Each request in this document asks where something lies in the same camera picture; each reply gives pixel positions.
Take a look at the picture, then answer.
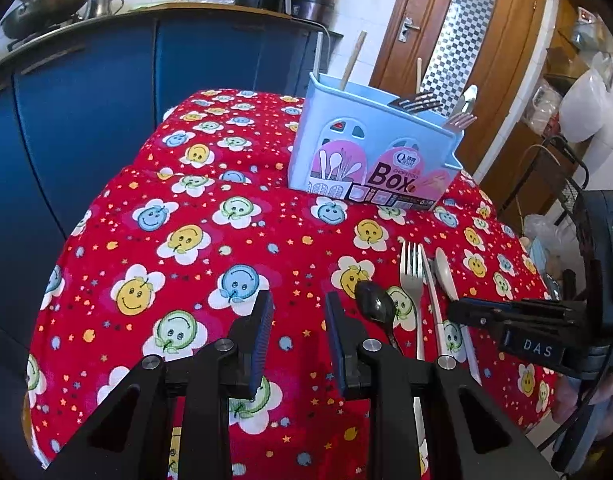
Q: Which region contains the wooden door with glass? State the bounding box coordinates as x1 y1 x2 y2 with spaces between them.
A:
369 0 549 176

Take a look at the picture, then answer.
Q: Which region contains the light blue utensil box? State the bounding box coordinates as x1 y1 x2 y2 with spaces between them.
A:
286 72 462 211

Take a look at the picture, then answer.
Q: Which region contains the white plastic spoon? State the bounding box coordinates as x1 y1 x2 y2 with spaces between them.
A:
433 249 482 386

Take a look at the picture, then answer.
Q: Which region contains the metal wire rack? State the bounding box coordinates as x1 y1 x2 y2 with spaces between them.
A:
516 135 592 241

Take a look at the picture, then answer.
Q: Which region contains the blue kitchen counter cabinet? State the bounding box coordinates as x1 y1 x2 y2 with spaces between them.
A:
0 0 344 361

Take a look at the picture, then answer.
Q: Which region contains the steel knife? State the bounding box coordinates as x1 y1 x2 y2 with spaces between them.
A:
453 85 479 117

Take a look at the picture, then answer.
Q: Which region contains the grey power cable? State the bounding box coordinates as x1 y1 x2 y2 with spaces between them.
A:
313 20 332 75

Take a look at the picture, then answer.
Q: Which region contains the wooden shelf unit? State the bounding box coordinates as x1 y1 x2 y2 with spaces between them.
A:
496 0 613 221

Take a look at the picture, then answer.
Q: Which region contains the white plastic bag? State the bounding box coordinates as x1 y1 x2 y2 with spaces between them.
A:
559 67 613 143

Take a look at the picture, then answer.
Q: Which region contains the steel fork white handle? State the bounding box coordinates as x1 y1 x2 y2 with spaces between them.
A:
399 241 429 361

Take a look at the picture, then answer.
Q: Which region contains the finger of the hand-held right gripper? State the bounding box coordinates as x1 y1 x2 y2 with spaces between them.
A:
446 296 587 333

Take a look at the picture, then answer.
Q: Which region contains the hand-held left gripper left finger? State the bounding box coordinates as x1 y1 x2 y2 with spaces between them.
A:
44 290 276 480

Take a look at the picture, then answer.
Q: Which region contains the dark cooking pot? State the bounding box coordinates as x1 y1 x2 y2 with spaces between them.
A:
291 0 335 23

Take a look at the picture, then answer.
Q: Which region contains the white plastic knife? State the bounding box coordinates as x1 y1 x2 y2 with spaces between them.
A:
420 245 444 358

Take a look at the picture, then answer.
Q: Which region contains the black spoon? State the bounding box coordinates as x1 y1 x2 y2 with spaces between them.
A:
355 280 402 353

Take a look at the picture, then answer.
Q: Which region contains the person's right hand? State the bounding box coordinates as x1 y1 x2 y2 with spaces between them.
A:
553 374 613 441

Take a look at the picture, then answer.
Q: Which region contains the large dark wok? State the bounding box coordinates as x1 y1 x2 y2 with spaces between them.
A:
0 0 101 41

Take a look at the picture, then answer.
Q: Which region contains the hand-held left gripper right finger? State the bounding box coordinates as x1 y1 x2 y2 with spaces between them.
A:
325 291 562 480

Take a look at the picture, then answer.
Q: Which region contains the red smiley flower tablecloth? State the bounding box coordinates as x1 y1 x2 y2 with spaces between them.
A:
24 89 562 480

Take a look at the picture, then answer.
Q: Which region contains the small steel fork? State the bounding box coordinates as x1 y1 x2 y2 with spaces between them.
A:
389 91 444 115

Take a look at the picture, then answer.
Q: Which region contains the clear plastic bag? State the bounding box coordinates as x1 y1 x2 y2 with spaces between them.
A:
523 212 582 281

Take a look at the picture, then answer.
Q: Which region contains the steel kettle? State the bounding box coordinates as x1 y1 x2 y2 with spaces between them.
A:
89 0 124 18

